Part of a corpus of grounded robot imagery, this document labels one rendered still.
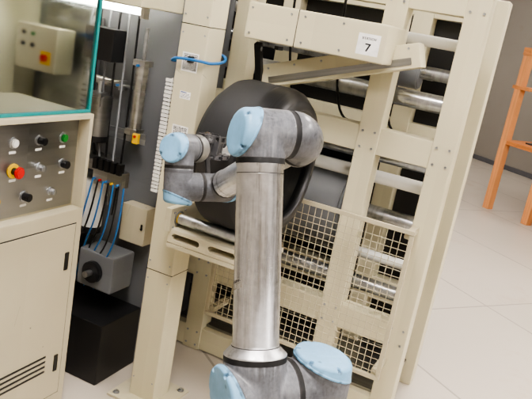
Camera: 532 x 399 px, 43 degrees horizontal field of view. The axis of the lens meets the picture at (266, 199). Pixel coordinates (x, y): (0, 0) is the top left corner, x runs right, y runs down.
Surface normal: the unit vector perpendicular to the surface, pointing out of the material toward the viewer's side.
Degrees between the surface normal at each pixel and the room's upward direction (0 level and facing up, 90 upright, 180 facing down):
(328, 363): 4
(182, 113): 90
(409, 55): 90
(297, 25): 90
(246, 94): 32
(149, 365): 90
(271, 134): 73
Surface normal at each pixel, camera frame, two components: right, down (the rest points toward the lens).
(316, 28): -0.43, 0.15
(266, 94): -0.04, -0.78
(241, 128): -0.88, -0.15
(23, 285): 0.88, 0.27
